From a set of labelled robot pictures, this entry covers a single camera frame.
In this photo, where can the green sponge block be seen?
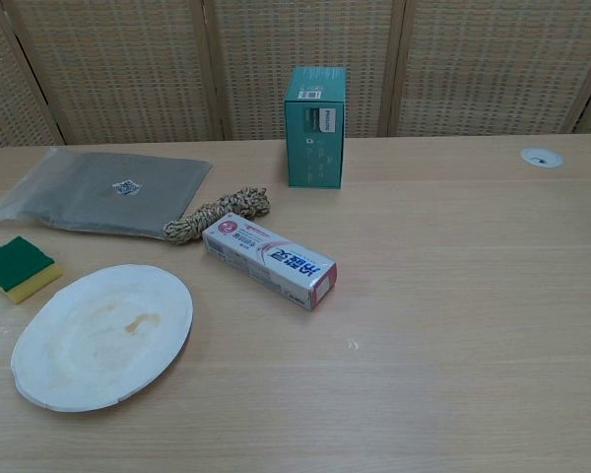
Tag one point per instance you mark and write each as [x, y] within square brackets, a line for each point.
[15, 261]

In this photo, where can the white pink toothpaste box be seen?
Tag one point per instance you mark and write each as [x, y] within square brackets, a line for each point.
[271, 261]

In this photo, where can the woven bamboo folding screen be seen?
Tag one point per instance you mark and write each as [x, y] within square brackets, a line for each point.
[128, 74]

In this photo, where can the teal cardboard box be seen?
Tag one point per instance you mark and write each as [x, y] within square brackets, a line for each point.
[315, 148]

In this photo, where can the grey cloth in clear bag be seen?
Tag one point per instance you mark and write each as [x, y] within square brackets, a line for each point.
[123, 202]

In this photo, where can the white stained plate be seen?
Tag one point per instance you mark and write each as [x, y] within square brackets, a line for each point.
[103, 340]

